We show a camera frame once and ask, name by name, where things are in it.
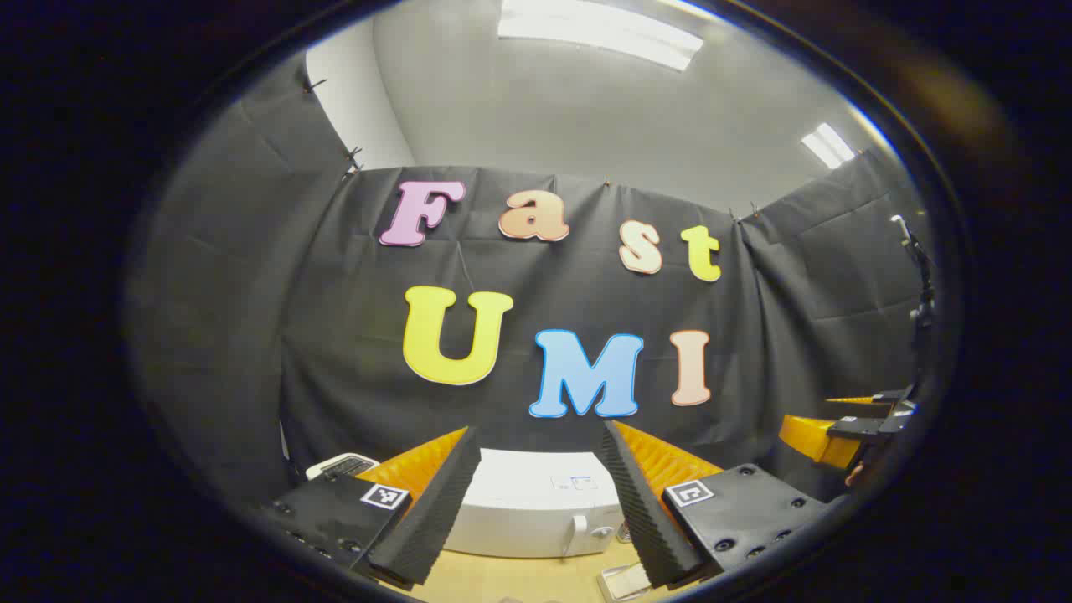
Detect long ceiling light panel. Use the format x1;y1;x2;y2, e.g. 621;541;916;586
498;0;704;72

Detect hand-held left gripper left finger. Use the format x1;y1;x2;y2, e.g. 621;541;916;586
260;425;482;587

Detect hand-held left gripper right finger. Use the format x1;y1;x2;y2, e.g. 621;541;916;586
601;420;830;591

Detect white toaster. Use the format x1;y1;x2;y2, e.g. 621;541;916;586
306;452;379;482

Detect small ceiling light panel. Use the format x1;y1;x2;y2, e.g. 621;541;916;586
800;123;857;170

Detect white microwave oven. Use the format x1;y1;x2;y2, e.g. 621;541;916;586
444;448;625;559

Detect black backdrop cloth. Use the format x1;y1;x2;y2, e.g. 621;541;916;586
126;54;935;512

